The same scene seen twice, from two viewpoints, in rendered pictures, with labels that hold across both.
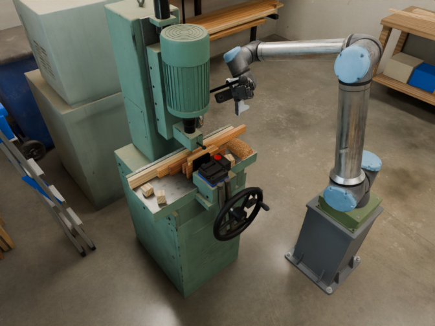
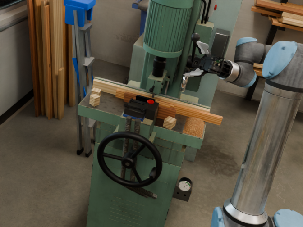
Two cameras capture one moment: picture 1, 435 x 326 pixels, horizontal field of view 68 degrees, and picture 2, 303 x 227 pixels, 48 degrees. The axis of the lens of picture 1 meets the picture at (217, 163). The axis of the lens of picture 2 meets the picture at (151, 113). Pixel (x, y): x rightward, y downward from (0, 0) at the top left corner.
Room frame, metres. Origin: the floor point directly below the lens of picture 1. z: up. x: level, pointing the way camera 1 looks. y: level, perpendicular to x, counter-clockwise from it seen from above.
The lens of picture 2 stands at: (0.20, -0.98, 1.76)
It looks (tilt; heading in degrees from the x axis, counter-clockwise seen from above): 32 degrees down; 49
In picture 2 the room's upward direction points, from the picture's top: 11 degrees clockwise
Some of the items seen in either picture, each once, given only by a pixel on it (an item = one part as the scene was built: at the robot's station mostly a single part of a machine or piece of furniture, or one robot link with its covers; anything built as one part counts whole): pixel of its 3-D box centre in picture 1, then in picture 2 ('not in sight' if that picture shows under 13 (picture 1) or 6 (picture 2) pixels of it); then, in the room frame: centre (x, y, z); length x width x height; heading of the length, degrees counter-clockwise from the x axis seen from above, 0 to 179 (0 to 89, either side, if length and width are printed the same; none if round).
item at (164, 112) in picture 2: (206, 162); (152, 110); (1.10, 0.05, 0.93); 0.22 x 0.01 x 0.06; 131
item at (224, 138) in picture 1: (204, 149); (167, 106); (1.20, 0.06, 0.92); 0.54 x 0.02 x 0.04; 131
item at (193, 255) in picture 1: (182, 215); (140, 171); (1.24, 0.21, 0.36); 0.58 x 0.45 x 0.71; 41
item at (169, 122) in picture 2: (228, 160); (169, 122); (1.12, -0.05, 0.92); 0.05 x 0.04 x 0.04; 23
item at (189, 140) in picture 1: (188, 136); (157, 81); (1.16, 0.14, 1.03); 0.14 x 0.07 x 0.09; 41
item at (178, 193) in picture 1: (202, 177); (141, 120); (1.06, 0.07, 0.87); 0.61 x 0.30 x 0.06; 131
